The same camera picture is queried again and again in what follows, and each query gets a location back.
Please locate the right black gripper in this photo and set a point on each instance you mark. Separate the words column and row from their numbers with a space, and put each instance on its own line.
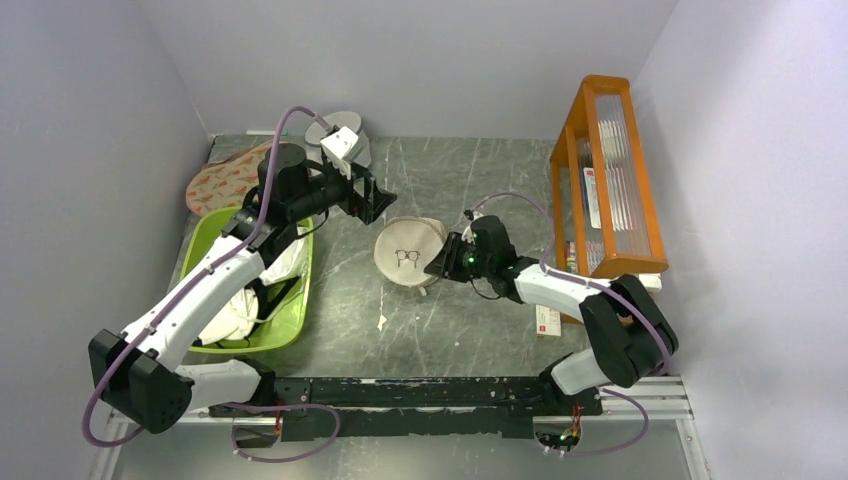
column 446, row 262

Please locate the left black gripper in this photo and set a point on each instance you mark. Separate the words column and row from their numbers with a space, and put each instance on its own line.
column 366, row 208

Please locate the beige mesh laundry bag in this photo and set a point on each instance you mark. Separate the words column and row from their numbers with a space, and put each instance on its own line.
column 404, row 246

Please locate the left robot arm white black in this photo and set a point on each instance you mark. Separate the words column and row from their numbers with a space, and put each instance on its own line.
column 140, row 373

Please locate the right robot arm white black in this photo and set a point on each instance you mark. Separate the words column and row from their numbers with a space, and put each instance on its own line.
column 629, row 336

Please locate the white mesh laundry bag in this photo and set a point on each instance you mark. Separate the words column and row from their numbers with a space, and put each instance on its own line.
column 317, row 131

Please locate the small white red box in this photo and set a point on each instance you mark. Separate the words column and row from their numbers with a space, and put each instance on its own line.
column 548, row 323

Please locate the orange wooden rack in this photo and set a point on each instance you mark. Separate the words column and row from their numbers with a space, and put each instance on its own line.
column 605, row 219

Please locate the floral patterned fabric pad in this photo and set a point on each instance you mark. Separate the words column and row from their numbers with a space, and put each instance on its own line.
column 225, row 184

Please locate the green plastic basin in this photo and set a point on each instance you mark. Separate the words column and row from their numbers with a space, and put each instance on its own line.
column 288, row 319

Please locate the white bras in basin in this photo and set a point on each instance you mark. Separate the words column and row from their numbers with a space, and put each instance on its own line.
column 254, row 305

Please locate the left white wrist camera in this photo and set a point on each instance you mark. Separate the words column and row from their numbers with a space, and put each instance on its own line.
column 341, row 149

